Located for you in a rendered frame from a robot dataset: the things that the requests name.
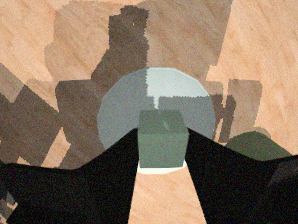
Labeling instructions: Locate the olive green cylinder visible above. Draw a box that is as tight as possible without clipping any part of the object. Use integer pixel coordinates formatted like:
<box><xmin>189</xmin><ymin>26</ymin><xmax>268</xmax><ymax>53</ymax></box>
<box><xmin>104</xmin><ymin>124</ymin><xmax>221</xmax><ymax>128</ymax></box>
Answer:
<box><xmin>225</xmin><ymin>131</ymin><xmax>293</xmax><ymax>161</ymax></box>

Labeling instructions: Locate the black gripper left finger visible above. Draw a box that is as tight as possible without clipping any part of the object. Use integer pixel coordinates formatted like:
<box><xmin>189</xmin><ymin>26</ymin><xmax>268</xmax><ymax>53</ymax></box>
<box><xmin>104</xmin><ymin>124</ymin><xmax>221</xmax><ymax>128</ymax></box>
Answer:
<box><xmin>0</xmin><ymin>128</ymin><xmax>140</xmax><ymax>224</ymax></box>

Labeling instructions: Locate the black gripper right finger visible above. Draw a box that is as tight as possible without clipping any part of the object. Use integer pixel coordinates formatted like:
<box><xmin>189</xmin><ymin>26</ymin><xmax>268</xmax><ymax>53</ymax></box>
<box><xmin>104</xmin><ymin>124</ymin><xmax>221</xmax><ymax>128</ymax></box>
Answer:
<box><xmin>185</xmin><ymin>128</ymin><xmax>298</xmax><ymax>224</ymax></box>

